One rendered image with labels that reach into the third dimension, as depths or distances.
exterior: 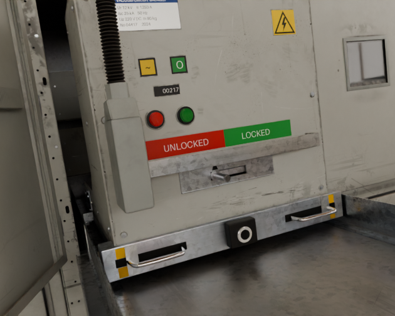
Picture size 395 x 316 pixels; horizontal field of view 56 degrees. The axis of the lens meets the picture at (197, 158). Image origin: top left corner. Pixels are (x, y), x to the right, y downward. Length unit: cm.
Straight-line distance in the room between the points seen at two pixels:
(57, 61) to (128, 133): 118
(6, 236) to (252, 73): 57
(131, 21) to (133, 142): 24
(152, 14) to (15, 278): 55
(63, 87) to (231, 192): 96
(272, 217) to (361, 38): 71
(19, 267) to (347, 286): 59
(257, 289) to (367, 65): 87
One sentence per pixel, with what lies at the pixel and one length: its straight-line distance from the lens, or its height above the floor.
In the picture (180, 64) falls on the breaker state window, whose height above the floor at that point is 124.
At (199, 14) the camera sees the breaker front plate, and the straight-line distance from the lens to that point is 75.
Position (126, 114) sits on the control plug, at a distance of 57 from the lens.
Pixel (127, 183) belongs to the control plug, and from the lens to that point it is 57.
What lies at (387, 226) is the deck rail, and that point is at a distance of 85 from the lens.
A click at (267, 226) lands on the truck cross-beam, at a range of 80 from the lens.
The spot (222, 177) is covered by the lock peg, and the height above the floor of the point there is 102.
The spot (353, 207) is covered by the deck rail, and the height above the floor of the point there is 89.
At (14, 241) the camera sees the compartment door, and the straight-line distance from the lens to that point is 80.
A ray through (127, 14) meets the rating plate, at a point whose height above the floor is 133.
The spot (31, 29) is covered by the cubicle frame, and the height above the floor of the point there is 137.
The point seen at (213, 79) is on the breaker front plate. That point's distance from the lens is 74.
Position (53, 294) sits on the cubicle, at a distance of 98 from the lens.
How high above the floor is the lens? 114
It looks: 6 degrees down
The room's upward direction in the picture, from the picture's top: 8 degrees counter-clockwise
